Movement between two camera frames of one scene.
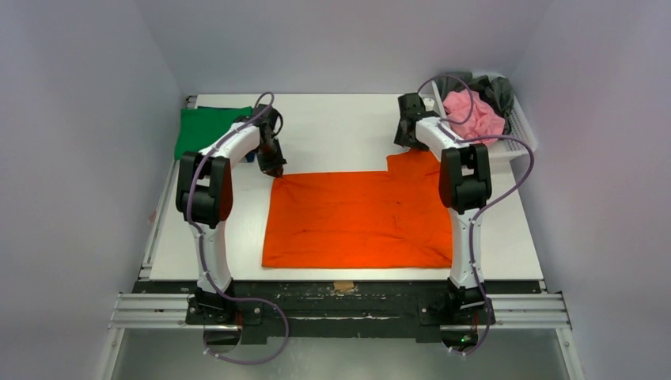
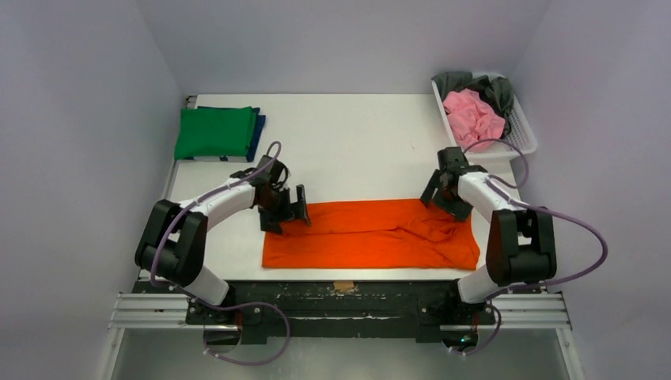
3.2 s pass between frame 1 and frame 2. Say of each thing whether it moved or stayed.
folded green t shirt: stayed
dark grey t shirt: stayed
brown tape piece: stayed
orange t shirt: moved
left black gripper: moved
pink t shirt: stayed
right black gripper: moved
